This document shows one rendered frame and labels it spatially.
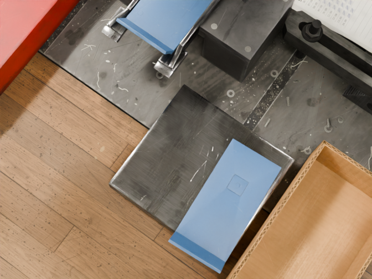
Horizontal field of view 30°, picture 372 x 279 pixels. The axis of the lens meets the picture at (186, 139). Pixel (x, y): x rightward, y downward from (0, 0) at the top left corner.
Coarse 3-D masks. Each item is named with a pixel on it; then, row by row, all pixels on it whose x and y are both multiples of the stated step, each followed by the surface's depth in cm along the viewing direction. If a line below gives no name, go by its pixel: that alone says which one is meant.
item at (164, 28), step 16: (144, 0) 83; (160, 0) 84; (176, 0) 84; (192, 0) 84; (208, 0) 84; (128, 16) 83; (144, 16) 83; (160, 16) 83; (176, 16) 83; (192, 16) 83; (144, 32) 82; (160, 32) 82; (176, 32) 83; (160, 48) 79
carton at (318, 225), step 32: (320, 160) 87; (352, 160) 82; (288, 192) 80; (320, 192) 87; (352, 192) 87; (288, 224) 86; (320, 224) 86; (352, 224) 86; (256, 256) 85; (288, 256) 85; (320, 256) 85; (352, 256) 85
